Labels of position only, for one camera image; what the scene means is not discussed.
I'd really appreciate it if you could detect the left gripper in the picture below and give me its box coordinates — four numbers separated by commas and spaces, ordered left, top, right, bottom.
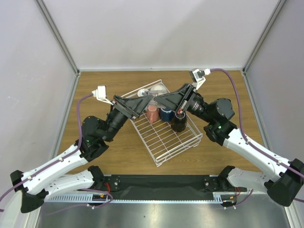
102, 95, 153, 143

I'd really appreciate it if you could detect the red mug white interior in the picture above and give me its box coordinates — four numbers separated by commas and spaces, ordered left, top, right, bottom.
146, 105, 159, 124

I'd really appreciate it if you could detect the clear plastic cup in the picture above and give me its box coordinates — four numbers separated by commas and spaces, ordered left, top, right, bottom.
137, 88, 152, 97

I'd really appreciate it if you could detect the white speckled mug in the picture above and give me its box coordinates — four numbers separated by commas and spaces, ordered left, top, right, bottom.
150, 85, 167, 95

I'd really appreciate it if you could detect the dark blue enamel mug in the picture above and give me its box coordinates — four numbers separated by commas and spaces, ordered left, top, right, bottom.
159, 108, 174, 122

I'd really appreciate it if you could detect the black mug white interior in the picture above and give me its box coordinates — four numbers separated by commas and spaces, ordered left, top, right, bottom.
171, 112, 187, 132

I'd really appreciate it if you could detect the clear wine glass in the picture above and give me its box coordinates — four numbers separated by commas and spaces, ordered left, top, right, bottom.
148, 95, 164, 108

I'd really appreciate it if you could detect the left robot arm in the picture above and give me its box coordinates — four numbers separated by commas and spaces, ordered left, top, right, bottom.
10, 91, 153, 214

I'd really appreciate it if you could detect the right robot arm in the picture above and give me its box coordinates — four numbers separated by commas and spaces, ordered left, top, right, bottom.
154, 84, 304, 207

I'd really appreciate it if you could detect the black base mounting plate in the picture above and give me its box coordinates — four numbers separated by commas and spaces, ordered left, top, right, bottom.
104, 174, 228, 200

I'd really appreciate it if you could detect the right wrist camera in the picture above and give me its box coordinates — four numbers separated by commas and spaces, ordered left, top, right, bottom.
190, 68, 211, 90

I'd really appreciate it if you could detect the white wire dish rack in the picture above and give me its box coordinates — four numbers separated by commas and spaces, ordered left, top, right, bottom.
120, 79, 204, 168

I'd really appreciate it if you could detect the aluminium cable duct rail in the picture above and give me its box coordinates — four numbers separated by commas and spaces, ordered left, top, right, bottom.
45, 192, 93, 203

